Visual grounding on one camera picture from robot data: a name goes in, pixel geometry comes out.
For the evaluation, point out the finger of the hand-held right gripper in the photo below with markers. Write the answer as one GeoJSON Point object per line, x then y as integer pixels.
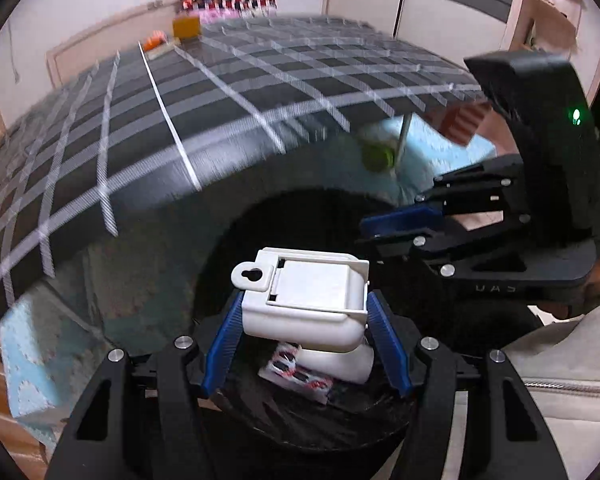
{"type": "Point", "coordinates": [400, 220]}
{"type": "Point", "coordinates": [480, 182]}

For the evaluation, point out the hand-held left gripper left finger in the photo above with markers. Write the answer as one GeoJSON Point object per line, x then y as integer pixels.
{"type": "Point", "coordinates": [225, 345]}

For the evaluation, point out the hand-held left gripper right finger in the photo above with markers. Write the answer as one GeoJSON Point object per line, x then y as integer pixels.
{"type": "Point", "coordinates": [387, 345]}

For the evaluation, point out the white paper roll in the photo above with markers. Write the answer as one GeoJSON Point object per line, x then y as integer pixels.
{"type": "Point", "coordinates": [340, 366]}

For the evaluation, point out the red patterned blister pack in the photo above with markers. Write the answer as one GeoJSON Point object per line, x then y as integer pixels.
{"type": "Point", "coordinates": [292, 372]}

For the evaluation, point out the white plastic case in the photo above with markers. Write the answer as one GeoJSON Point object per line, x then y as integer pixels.
{"type": "Point", "coordinates": [305, 295]}

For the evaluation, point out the black round bin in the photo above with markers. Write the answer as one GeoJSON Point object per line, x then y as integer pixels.
{"type": "Point", "coordinates": [280, 230]}

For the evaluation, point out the green round object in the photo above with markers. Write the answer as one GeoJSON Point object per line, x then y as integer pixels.
{"type": "Point", "coordinates": [377, 155]}

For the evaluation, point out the thin white stick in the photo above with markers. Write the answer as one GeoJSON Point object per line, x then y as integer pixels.
{"type": "Point", "coordinates": [402, 142]}

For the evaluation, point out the wooden corner shelf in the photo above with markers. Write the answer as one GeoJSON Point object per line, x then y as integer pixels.
{"type": "Point", "coordinates": [555, 5]}

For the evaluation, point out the cream zip jacket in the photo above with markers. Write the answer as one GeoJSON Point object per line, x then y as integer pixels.
{"type": "Point", "coordinates": [570, 370]}

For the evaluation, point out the black white checkered cloth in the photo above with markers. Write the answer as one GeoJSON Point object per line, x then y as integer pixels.
{"type": "Point", "coordinates": [180, 125]}

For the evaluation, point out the pink printed folded blanket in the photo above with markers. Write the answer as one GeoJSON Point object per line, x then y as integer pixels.
{"type": "Point", "coordinates": [240, 14]}

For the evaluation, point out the brown tape roll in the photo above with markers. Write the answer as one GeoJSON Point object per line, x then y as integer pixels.
{"type": "Point", "coordinates": [186, 27]}

